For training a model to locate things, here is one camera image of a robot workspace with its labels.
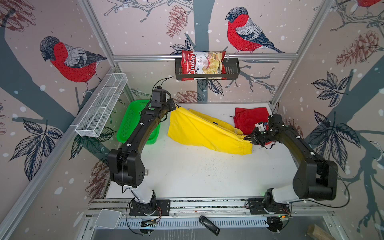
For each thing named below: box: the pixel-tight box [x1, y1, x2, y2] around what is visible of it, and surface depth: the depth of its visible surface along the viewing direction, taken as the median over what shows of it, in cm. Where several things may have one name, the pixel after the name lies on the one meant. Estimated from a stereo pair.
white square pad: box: [95, 208, 122, 229], surface depth 71 cm
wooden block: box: [307, 224, 336, 240], surface depth 65 cm
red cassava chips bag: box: [181, 50, 227, 81], surface depth 90 cm
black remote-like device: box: [198, 215, 221, 236], surface depth 67 cm
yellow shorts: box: [168, 105, 253, 155], surface depth 92 cm
